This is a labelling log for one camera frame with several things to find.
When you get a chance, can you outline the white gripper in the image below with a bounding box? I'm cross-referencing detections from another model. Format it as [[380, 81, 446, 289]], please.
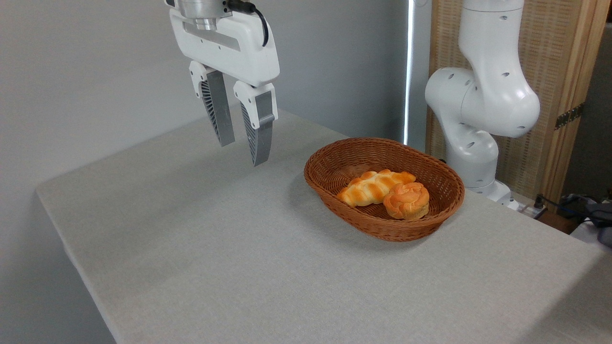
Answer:
[[169, 9, 281, 167]]

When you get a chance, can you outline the long braided bread loaf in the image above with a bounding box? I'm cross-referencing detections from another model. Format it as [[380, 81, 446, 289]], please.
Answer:
[[337, 169, 416, 208]]

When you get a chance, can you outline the round orange bread roll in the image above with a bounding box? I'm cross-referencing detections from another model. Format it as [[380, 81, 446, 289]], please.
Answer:
[[382, 182, 430, 221]]

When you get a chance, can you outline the brown oval wicker basket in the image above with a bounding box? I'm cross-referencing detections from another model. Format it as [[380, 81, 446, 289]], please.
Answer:
[[304, 138, 465, 243]]

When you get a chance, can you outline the grey tablecloth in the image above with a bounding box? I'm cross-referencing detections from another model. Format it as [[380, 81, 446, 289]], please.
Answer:
[[36, 109, 612, 344]]

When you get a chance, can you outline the wooden rattan folding screen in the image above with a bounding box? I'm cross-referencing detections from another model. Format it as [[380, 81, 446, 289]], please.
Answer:
[[426, 0, 612, 206]]

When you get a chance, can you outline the dark metal screen hinge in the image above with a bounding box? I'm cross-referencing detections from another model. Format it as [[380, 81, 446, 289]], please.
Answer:
[[555, 103, 585, 130]]

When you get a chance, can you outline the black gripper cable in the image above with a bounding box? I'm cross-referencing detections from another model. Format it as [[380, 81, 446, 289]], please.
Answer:
[[226, 0, 270, 47]]

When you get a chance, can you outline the black plug with cable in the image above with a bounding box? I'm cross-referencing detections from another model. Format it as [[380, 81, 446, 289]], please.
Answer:
[[532, 193, 581, 215]]

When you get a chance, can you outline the dark grey cable bundle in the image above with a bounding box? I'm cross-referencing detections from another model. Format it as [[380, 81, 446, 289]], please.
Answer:
[[557, 191, 612, 249]]

